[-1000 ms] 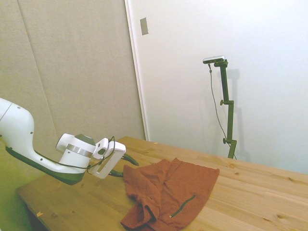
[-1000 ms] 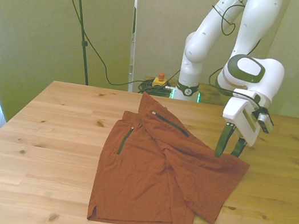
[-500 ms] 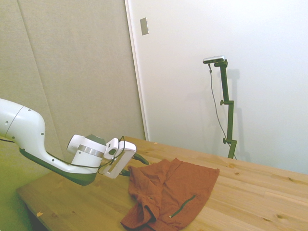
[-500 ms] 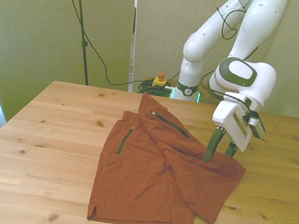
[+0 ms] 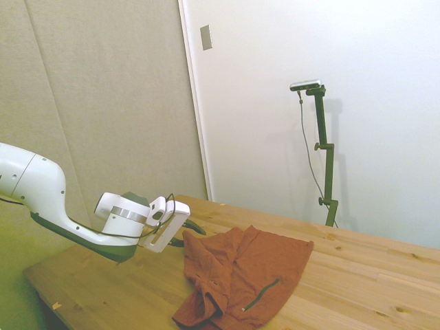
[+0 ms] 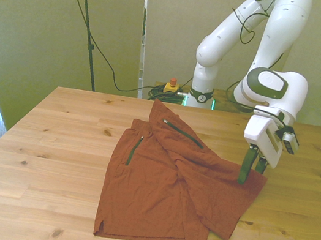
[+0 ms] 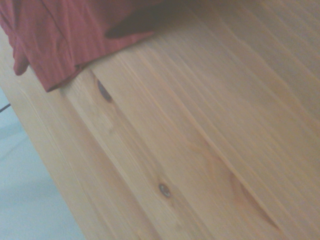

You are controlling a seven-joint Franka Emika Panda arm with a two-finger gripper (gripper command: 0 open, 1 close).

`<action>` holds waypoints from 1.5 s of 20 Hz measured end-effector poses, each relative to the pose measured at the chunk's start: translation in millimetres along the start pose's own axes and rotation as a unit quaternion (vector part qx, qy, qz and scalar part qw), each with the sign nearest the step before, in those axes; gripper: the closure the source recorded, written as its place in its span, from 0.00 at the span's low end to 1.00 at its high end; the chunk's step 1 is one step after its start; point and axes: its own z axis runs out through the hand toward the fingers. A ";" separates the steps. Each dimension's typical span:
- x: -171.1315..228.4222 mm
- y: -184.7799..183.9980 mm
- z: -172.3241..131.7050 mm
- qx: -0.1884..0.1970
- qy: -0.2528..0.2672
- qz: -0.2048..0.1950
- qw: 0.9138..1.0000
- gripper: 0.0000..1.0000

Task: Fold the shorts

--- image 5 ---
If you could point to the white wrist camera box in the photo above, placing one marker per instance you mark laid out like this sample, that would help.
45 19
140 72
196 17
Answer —
156 210

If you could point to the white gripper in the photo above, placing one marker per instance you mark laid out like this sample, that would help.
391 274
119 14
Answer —
168 227

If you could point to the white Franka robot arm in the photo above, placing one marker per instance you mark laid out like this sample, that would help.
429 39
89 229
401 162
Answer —
41 185

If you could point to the grey wall plate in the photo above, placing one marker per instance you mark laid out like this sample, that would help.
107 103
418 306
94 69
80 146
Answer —
206 37

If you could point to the grey exterior camera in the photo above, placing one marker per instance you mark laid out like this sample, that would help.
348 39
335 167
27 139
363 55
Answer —
306 84

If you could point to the dark green camera stand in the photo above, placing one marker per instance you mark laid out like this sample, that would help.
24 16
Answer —
328 165

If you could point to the small orange tape scrap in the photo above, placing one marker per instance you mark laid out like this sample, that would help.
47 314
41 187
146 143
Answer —
56 305

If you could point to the red-brown shorts with zipper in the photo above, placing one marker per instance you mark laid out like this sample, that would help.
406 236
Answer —
247 268

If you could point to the white door frame trim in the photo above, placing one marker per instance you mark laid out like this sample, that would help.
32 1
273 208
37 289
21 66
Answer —
196 103

